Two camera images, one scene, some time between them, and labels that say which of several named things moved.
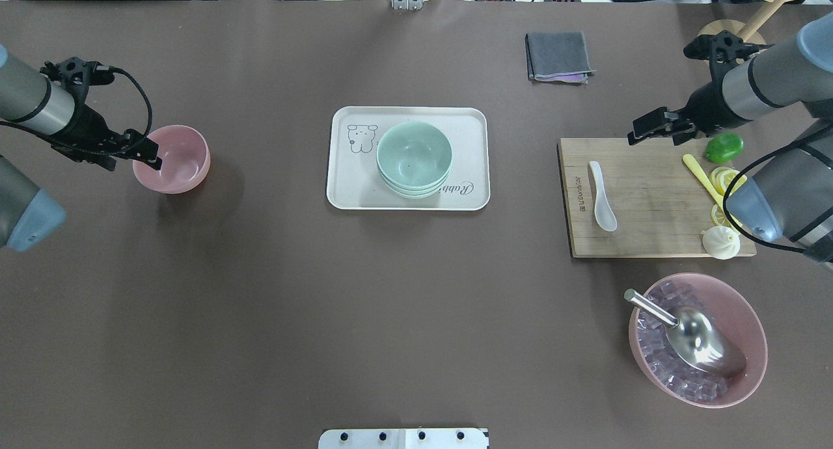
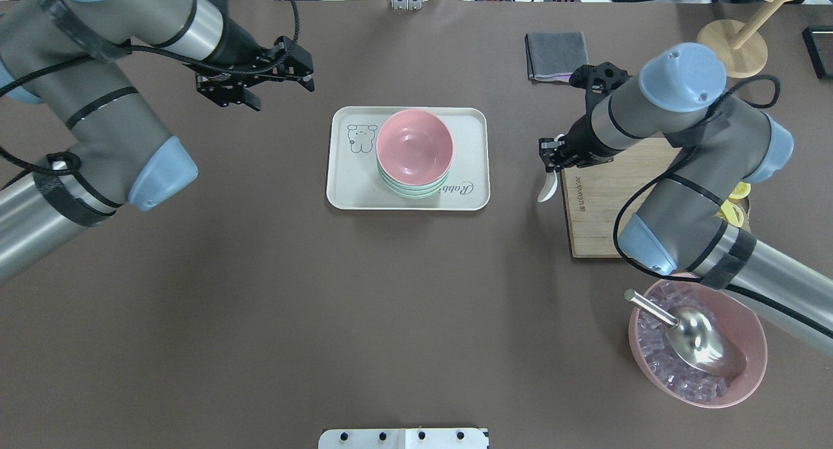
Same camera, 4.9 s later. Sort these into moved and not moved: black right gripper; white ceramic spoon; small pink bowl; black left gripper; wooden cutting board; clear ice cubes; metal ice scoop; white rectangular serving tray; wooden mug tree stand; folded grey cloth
Moved: white ceramic spoon; black left gripper; black right gripper; small pink bowl
Not moved: folded grey cloth; clear ice cubes; white rectangular serving tray; metal ice scoop; wooden cutting board; wooden mug tree stand
